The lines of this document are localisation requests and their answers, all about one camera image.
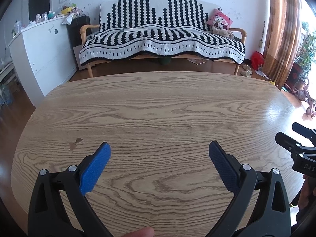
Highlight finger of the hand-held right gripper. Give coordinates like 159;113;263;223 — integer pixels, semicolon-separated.
292;122;316;144
275;132;304;153

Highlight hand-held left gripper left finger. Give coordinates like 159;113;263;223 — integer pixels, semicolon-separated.
28;142;113;237

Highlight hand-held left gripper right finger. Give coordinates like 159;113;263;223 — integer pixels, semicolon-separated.
209;140;292;237

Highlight person's right hand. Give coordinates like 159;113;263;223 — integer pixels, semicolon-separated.
297;175;316;212

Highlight person's left hand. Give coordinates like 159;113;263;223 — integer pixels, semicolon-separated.
122;228;155;237

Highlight small child tricycle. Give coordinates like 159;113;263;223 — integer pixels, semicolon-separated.
296;85;316;118

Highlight potted plant red pot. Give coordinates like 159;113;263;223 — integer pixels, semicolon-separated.
284;21;316;92

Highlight red bag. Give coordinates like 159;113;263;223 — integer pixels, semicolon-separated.
250;51;264;71

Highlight brown patterned curtain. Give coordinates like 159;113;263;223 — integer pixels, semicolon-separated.
263;0;303;88

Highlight leaning cardboard sheet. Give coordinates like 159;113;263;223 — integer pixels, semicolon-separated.
73;45;86;71

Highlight blue water jug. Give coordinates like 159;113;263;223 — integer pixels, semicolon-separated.
0;84;13;104

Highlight beige plush toy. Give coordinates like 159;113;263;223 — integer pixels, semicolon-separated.
212;26;235;40

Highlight white cabinet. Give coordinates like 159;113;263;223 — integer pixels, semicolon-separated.
8;17;78;98

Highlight white side table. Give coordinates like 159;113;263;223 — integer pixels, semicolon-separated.
0;59;19;89

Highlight pink cartoon cushion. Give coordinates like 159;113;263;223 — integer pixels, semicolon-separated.
206;8;234;29

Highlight wooden sofa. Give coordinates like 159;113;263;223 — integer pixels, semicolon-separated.
79;0;247;78

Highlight black cabinet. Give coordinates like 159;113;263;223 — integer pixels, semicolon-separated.
66;15;90;48

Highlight white crumpled tissue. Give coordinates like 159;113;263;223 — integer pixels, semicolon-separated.
62;12;76;25

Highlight black white striped blanket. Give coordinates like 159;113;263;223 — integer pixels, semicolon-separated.
79;0;246;66

